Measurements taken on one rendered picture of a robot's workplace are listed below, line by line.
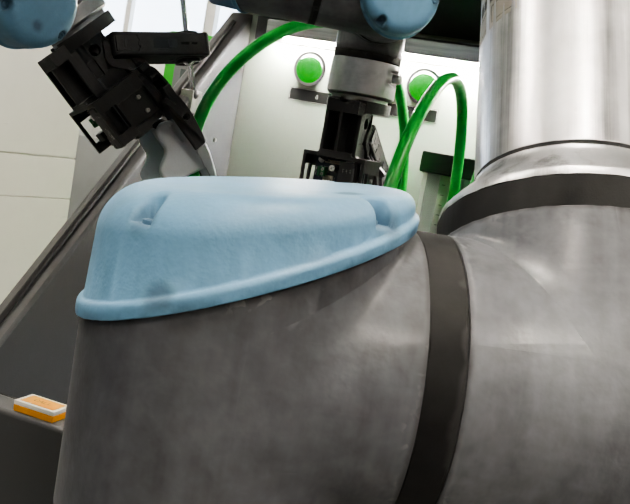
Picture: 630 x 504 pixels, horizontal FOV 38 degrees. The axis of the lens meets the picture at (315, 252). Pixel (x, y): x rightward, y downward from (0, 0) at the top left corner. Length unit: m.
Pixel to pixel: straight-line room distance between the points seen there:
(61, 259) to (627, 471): 0.88
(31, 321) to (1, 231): 2.95
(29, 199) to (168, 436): 3.80
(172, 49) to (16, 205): 3.11
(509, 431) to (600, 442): 0.03
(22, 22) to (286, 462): 0.53
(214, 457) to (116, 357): 0.05
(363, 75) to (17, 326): 0.48
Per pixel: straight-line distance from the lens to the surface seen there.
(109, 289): 0.31
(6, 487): 1.03
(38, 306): 1.11
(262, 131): 1.42
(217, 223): 0.29
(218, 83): 1.00
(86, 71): 0.94
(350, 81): 0.99
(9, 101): 3.97
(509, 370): 0.31
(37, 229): 4.15
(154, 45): 0.97
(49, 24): 0.78
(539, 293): 0.33
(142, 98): 0.95
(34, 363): 1.13
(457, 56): 1.31
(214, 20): 5.68
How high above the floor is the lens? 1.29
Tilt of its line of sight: 7 degrees down
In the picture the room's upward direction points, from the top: 10 degrees clockwise
